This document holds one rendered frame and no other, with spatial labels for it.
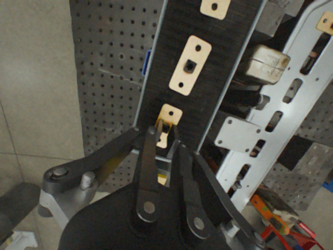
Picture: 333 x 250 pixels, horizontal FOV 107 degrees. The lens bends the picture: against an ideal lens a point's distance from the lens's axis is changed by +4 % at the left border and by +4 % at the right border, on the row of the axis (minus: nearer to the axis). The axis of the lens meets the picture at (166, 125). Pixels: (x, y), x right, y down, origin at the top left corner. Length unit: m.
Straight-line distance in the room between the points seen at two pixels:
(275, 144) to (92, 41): 0.88
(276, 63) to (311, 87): 0.21
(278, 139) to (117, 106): 0.72
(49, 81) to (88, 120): 1.09
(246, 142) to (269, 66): 0.18
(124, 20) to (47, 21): 1.19
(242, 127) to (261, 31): 0.20
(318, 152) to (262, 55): 0.39
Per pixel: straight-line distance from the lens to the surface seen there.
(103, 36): 0.78
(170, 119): 0.23
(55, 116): 1.93
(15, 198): 2.55
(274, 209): 0.66
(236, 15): 0.27
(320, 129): 1.16
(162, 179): 0.30
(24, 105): 2.14
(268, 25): 0.36
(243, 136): 0.35
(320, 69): 0.58
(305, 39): 0.55
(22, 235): 3.59
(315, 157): 0.64
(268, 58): 0.38
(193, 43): 0.23
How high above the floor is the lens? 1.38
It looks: 72 degrees down
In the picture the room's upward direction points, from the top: 179 degrees counter-clockwise
